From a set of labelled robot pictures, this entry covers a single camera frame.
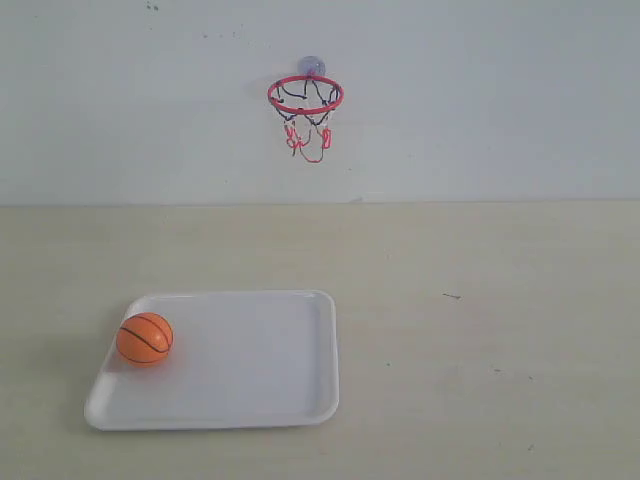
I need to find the small orange toy basketball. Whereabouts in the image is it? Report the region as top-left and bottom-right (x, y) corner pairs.
(115, 312), (174, 367)

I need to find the red mini hoop with net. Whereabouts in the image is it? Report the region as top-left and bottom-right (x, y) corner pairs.
(266, 74), (345, 164)

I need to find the white plastic tray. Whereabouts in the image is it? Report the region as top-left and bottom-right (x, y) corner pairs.
(84, 290), (339, 431)

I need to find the clear suction cup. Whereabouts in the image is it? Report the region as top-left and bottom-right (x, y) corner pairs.
(297, 56), (326, 77)

